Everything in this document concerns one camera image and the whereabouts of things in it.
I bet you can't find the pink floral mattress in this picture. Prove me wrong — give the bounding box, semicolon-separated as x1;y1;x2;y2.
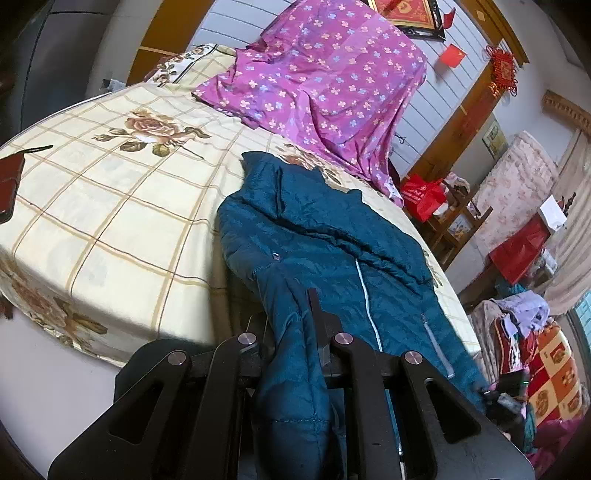
474;131;558;256

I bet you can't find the teal puffer jacket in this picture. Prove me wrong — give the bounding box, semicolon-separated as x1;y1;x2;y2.
218;152;484;479

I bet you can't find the small red flag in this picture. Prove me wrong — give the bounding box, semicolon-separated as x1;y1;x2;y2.
439;44;467;68

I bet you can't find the small framed wall picture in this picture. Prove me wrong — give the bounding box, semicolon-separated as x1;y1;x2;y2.
482;120;508;161

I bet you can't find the cream floral checked bedspread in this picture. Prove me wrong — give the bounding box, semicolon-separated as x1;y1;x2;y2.
0;43;484;370

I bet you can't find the framed red picture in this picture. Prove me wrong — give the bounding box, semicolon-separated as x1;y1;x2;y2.
366;0;446;42

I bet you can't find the wooden chair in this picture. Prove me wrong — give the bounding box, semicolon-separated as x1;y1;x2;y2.
420;181;493;271

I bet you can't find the grey refrigerator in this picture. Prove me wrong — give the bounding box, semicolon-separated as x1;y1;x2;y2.
1;1;119;142

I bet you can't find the red shopping bag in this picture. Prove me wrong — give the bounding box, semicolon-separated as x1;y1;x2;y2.
401;174;447;223

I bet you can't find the red Chinese knot ornament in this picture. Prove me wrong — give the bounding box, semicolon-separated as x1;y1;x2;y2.
485;45;518;98

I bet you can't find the pile of colourful clothes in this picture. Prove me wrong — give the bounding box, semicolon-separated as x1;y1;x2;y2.
469;291;589;477

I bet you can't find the dark red phone case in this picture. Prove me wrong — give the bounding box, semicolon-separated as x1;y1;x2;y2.
0;145;52;224

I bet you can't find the purple floral sheet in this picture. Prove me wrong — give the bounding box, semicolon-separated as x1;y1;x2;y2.
192;1;427;205

